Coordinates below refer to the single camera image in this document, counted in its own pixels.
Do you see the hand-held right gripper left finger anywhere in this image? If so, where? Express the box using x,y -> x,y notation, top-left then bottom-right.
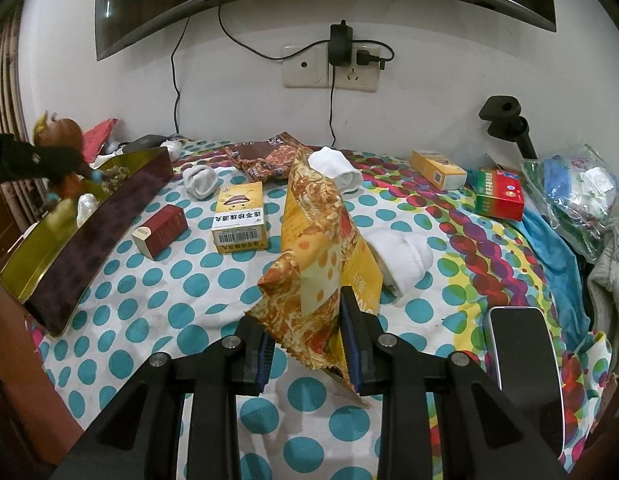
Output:
52,316 -> 276,480

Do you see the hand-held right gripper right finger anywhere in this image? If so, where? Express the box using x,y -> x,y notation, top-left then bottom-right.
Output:
341,286 -> 565,480

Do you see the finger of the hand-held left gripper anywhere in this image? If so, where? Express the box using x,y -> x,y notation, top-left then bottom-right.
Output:
0,134 -> 103,183

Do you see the small orange packet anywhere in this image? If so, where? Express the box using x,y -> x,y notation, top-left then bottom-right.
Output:
54,172 -> 88,198

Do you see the gold tin box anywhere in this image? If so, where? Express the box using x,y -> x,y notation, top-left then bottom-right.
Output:
0,147 -> 174,338

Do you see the white sock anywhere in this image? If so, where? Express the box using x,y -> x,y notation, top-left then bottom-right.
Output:
182,165 -> 219,201
364,229 -> 434,297
308,147 -> 363,195

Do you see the orange snack bag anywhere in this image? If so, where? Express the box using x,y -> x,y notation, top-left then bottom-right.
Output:
257,144 -> 384,408

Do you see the yellow medicine box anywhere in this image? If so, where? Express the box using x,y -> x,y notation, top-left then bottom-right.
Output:
212,181 -> 269,254

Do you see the brown stuffed toy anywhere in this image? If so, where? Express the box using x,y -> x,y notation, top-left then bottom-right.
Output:
34,112 -> 83,148

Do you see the brown striped curtain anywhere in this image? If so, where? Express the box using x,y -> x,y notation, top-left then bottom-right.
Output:
0,7 -> 43,256

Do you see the red packet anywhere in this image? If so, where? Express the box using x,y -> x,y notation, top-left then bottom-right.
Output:
82,118 -> 119,163

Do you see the black flat device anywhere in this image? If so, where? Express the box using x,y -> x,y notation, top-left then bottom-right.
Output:
120,134 -> 165,155

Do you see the polka dot bed sheet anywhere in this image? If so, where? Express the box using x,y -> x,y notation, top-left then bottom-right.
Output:
32,135 -> 615,480

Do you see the small red box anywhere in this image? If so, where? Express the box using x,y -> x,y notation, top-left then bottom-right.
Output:
131,205 -> 187,261

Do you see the black smartphone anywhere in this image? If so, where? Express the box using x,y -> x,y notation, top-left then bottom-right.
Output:
483,306 -> 565,456

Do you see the brown snack bag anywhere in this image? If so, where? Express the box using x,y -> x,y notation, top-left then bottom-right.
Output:
222,131 -> 310,186

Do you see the red and green box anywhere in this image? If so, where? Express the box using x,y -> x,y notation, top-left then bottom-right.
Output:
474,167 -> 525,222

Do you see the blue towel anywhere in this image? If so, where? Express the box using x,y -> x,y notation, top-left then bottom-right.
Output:
519,200 -> 597,333

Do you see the grey cloth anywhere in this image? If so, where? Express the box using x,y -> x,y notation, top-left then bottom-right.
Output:
587,210 -> 619,376

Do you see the clear plastic bag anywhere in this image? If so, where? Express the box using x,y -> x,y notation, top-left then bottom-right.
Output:
520,144 -> 619,261

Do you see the black charger adapter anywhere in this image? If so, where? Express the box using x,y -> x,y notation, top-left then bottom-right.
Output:
329,21 -> 355,67

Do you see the thin black cable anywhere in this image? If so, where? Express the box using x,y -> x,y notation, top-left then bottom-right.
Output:
170,15 -> 191,136

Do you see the black charger cable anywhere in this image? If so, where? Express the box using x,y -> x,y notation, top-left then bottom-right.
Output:
328,62 -> 339,148

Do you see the black looped cable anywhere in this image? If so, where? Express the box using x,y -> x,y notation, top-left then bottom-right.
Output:
218,4 -> 340,61

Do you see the black clamp mount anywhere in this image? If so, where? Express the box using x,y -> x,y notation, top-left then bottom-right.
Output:
478,95 -> 537,158

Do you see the white wall socket panel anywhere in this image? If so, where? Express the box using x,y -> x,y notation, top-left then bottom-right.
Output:
282,45 -> 380,93

